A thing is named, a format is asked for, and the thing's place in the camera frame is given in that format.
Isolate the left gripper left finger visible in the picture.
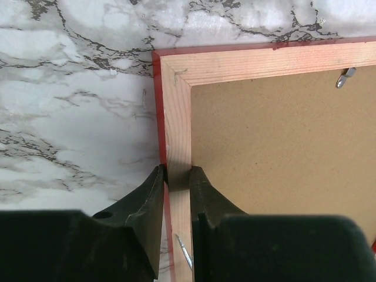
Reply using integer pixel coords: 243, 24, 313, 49
1, 165, 165, 279

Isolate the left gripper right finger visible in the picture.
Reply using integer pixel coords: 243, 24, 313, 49
189, 166, 375, 281

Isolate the red wooden picture frame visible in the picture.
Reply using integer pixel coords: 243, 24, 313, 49
152, 38, 375, 281

